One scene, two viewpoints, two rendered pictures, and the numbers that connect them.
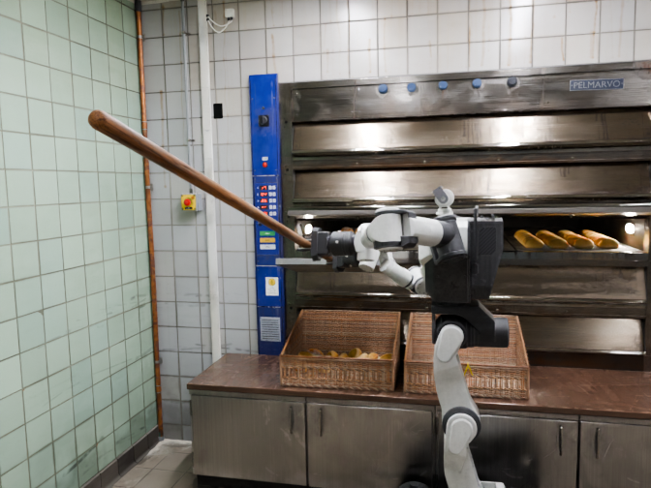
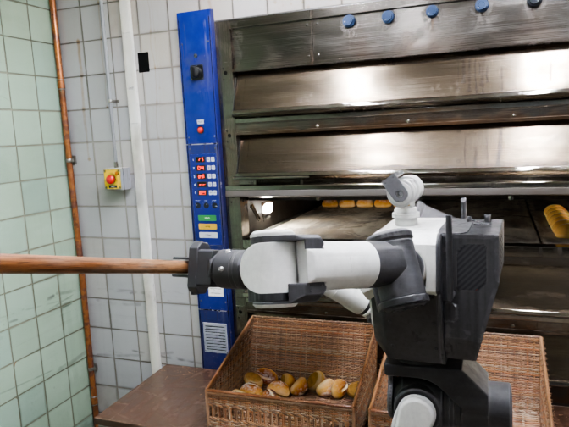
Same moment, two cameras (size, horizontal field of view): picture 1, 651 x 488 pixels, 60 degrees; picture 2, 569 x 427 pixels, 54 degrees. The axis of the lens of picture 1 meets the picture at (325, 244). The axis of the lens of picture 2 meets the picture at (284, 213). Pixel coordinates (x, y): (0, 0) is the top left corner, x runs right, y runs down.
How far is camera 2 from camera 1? 0.88 m
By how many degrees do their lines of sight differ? 8
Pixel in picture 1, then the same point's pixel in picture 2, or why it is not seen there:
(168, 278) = not seen: hidden behind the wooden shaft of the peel
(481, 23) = not seen: outside the picture
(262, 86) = (192, 27)
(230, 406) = not seen: outside the picture
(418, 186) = (400, 154)
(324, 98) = (272, 38)
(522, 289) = (549, 299)
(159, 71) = (74, 15)
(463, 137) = (462, 84)
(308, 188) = (256, 159)
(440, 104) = (428, 38)
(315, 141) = (262, 97)
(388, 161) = (359, 120)
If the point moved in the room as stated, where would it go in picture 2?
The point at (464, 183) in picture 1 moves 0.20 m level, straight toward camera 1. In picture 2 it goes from (464, 149) to (460, 152)
